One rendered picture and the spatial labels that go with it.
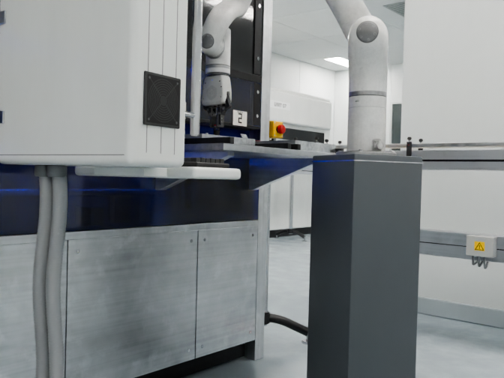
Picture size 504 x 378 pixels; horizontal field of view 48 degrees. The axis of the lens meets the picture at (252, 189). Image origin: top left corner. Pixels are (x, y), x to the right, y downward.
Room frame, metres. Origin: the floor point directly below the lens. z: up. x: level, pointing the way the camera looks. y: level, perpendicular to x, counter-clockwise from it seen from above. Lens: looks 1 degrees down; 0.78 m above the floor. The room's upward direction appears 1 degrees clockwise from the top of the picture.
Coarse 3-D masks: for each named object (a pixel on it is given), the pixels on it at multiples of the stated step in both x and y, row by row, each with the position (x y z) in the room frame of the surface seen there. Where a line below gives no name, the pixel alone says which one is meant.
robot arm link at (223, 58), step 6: (228, 30) 1.91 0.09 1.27; (228, 36) 1.91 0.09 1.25; (228, 42) 1.91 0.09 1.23; (228, 48) 1.91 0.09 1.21; (222, 54) 1.89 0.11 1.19; (228, 54) 1.91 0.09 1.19; (210, 60) 1.90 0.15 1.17; (216, 60) 1.89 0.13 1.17; (222, 60) 1.90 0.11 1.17; (228, 60) 1.91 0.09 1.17
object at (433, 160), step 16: (400, 144) 2.83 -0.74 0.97; (416, 144) 2.78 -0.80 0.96; (432, 144) 2.73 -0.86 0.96; (448, 144) 2.68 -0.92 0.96; (464, 144) 2.63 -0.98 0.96; (480, 144) 2.58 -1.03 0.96; (496, 144) 2.54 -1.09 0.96; (432, 160) 2.70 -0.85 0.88; (448, 160) 2.65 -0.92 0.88; (464, 160) 2.60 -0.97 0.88; (480, 160) 2.56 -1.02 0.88; (496, 160) 2.51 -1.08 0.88
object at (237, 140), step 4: (184, 136) 1.83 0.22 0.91; (188, 136) 1.81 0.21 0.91; (192, 136) 1.80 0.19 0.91; (196, 136) 1.79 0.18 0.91; (200, 136) 1.78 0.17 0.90; (204, 136) 1.78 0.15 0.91; (208, 136) 1.80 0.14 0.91; (212, 136) 1.81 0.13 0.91; (216, 136) 1.83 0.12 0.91; (220, 136) 1.84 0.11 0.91; (224, 136) 1.86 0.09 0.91; (232, 136) 1.89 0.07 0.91; (236, 140) 1.90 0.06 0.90; (240, 140) 1.91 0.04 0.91; (244, 140) 1.93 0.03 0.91; (248, 140) 1.95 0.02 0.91; (252, 140) 1.96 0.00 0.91; (240, 144) 1.92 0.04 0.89; (244, 144) 1.93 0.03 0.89; (248, 144) 1.95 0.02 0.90; (252, 144) 1.96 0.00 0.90
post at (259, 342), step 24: (264, 0) 2.41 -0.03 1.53; (264, 24) 2.41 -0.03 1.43; (264, 48) 2.41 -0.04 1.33; (264, 72) 2.42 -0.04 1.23; (264, 96) 2.42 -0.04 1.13; (264, 120) 2.42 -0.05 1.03; (264, 192) 2.43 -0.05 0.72; (264, 216) 2.44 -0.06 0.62; (264, 240) 2.44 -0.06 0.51; (264, 264) 2.44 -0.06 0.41; (264, 288) 2.45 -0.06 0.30; (264, 312) 2.45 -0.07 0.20
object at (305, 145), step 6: (306, 144) 2.02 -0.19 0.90; (312, 144) 2.04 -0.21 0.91; (318, 144) 2.07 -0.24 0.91; (324, 144) 2.10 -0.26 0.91; (330, 144) 2.13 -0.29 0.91; (306, 150) 2.02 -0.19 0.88; (312, 150) 2.04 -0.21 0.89; (318, 150) 2.07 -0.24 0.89; (324, 150) 2.10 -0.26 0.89; (330, 150) 2.14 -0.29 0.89
